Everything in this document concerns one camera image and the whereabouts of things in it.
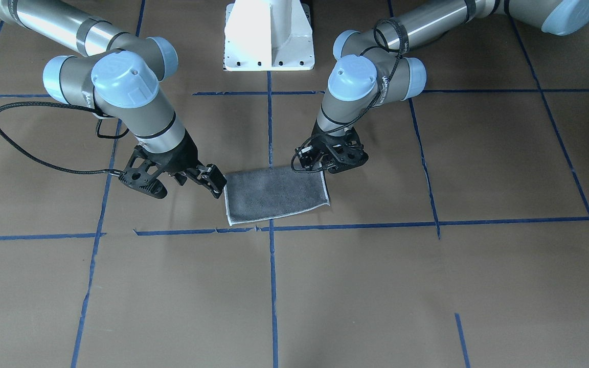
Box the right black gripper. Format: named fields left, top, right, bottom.
left=164, top=132, right=226, bottom=199

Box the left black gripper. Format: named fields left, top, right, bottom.
left=297, top=134, right=341, bottom=172

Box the pink towel white trim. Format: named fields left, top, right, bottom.
left=224, top=166, right=330, bottom=225

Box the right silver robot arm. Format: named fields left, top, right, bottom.
left=0, top=1, right=226, bottom=199

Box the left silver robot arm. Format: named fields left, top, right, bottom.
left=290, top=1, right=589, bottom=174

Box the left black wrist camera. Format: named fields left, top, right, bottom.
left=322, top=128, right=369, bottom=174

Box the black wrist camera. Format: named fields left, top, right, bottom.
left=118, top=145, right=168, bottom=199
left=322, top=128, right=369, bottom=174

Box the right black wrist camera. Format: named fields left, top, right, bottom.
left=118, top=145, right=168, bottom=199

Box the black camera cable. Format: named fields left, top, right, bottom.
left=0, top=101, right=131, bottom=175
left=290, top=18, right=409, bottom=174

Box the white mounting post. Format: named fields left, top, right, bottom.
left=223, top=1, right=315, bottom=72

